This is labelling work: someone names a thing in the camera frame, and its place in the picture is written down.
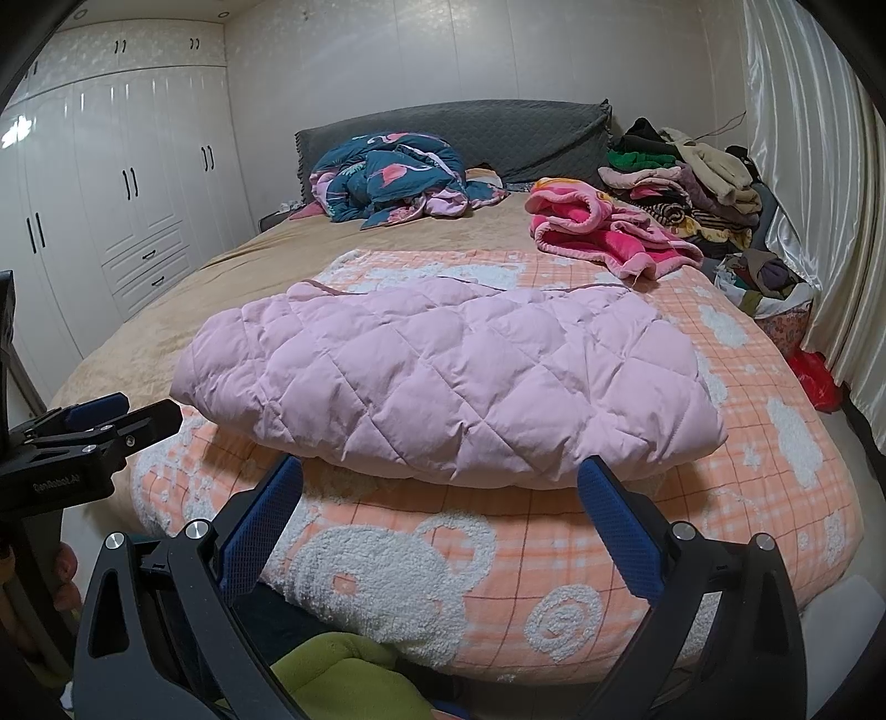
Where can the white wardrobe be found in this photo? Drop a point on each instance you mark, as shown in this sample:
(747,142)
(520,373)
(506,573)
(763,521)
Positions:
(138,173)

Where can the red bag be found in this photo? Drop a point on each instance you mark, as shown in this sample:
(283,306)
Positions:
(820,381)

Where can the green fleece cloth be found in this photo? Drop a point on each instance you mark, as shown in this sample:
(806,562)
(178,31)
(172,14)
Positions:
(332,671)

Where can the pink pillow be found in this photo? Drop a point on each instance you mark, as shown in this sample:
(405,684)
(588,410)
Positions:
(304,213)

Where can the white satin curtain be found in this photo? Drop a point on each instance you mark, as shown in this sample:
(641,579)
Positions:
(817,138)

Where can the grey padded headboard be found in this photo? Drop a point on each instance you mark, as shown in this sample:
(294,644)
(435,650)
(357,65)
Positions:
(519,138)

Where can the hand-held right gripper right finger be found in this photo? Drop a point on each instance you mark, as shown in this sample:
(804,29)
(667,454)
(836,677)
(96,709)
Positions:
(619,533)

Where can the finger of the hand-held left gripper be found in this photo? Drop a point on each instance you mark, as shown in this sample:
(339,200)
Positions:
(90,412)
(145,422)

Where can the pile of folded clothes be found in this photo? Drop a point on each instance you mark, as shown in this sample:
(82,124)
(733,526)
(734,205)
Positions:
(692,187)

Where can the pink floral basket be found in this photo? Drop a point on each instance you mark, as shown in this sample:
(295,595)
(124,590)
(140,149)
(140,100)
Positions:
(785,332)

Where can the bed with beige sheet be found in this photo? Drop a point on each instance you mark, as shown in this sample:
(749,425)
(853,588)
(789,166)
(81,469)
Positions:
(311,249)

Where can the person's left hand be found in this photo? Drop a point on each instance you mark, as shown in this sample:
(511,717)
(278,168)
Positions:
(66,564)

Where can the blue flamingo print quilt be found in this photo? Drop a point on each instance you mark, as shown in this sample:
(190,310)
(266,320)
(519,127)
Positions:
(387,180)

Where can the pink quilted jacket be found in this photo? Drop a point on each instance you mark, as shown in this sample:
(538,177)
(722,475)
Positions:
(450,374)

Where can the bag of clothes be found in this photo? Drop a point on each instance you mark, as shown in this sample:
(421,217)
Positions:
(761,277)

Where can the pink fleece garment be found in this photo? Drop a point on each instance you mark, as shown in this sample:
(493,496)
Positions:
(609,242)

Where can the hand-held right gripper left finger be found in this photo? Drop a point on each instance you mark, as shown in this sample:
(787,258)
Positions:
(266,526)

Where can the orange checked blanket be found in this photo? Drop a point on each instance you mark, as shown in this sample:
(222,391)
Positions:
(484,554)

